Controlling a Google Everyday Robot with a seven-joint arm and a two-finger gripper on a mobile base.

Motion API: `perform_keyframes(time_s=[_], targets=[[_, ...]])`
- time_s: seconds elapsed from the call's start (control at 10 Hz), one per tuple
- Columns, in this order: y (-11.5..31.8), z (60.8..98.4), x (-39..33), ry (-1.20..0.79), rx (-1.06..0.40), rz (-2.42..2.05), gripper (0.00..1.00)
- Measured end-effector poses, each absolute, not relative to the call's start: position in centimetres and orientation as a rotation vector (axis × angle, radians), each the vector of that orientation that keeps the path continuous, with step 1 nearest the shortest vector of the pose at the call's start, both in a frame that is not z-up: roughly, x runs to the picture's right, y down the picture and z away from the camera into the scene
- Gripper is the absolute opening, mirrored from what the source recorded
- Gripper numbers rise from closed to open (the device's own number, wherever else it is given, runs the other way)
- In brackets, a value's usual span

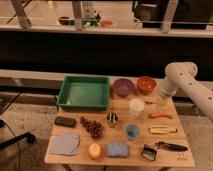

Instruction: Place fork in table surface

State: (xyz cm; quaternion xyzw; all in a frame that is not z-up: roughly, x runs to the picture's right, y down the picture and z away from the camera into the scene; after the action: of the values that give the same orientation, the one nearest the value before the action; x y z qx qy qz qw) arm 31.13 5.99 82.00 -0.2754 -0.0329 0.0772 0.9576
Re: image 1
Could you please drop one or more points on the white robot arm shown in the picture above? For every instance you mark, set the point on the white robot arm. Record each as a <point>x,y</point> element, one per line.
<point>181,75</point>

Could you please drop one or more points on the black rectangular case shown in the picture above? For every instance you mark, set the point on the black rectangular case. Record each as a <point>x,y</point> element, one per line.
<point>66,122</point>

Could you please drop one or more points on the orange carrot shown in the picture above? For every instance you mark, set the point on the orange carrot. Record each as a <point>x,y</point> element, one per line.
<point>160,114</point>

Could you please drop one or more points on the green plastic tray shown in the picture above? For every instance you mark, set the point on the green plastic tray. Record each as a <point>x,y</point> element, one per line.
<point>84,93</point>

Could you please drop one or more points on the black chair base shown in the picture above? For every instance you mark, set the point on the black chair base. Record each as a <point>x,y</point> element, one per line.
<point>30,138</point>

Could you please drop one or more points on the blue sponge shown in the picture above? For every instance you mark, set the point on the blue sponge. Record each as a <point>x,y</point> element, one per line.
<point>117,150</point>

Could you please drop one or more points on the bunch of red grapes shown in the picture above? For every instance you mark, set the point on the bunch of red grapes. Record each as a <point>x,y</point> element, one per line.
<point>93,127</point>

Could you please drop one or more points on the small metal fork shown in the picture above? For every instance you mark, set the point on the small metal fork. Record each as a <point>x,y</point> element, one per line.
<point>150,103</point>

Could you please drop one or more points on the white plastic cup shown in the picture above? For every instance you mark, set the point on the white plastic cup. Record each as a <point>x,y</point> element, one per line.
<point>136,106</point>

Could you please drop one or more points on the grey folded cloth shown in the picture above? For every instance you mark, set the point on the grey folded cloth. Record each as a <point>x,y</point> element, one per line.
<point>66,144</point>

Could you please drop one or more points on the blue plastic cup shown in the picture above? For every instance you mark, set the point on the blue plastic cup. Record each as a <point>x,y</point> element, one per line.
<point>132,131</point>

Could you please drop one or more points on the red yellow apple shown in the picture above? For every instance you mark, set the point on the red yellow apple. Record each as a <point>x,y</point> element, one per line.
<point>94,150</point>

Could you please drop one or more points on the purple bowl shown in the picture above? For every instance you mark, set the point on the purple bowl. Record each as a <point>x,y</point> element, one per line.
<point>123,87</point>

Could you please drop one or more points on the orange bowl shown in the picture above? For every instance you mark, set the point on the orange bowl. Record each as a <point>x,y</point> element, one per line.
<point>146,84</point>

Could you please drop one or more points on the yellow banana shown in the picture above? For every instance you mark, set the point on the yellow banana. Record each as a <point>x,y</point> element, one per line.
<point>162,130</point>

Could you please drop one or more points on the wooden table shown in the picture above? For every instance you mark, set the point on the wooden table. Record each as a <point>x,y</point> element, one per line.
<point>119,106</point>

